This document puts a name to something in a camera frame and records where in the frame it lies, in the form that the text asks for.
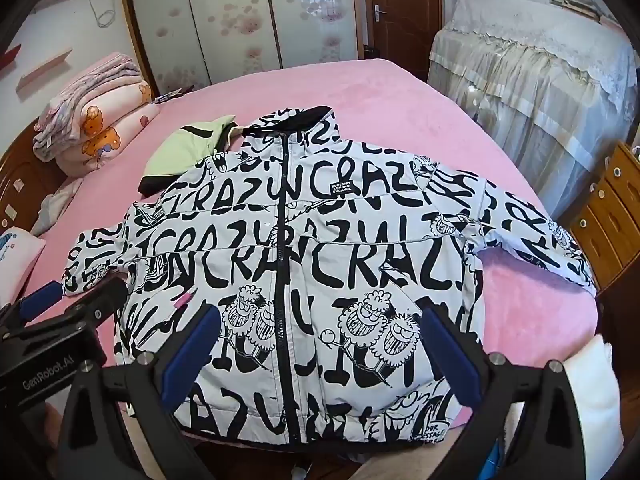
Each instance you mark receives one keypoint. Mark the grey cloth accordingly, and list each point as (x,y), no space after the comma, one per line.
(55,207)

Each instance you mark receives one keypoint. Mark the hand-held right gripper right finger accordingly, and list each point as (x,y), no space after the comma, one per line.
(450,357)

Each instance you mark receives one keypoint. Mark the wooden headboard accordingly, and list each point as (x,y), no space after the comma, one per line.
(20,180)

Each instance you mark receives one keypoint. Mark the white pillow with blue print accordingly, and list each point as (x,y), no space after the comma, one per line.
(20,255)

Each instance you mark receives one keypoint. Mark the white cloth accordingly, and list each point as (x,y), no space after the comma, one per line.
(595,400)

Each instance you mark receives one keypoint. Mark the green black garment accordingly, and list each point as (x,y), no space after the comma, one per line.
(185,150)

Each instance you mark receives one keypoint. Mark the white black printed jacket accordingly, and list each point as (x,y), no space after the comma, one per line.
(350,210)

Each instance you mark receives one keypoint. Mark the stack of books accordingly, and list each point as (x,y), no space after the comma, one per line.
(585,2)

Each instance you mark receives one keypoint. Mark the beige wall shelf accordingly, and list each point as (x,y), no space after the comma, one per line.
(42,70)

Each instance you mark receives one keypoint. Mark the pink bear-print folded quilt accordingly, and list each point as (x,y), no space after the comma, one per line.
(110,130)

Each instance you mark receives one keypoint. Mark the floral sliding-door wardrobe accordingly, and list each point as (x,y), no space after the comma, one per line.
(225,20)

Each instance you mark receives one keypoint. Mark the wooden drawer cabinet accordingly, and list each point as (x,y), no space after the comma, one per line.
(615,200)

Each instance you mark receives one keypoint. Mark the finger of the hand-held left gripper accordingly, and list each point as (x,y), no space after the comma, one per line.
(42,296)
(102,295)

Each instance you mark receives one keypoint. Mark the lilac striped folded blanket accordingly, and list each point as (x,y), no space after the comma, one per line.
(100,77)

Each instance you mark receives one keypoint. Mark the red wall shelf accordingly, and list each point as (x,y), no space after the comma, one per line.
(7,55)

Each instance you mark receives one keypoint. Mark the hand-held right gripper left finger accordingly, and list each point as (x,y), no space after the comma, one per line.
(192,355)

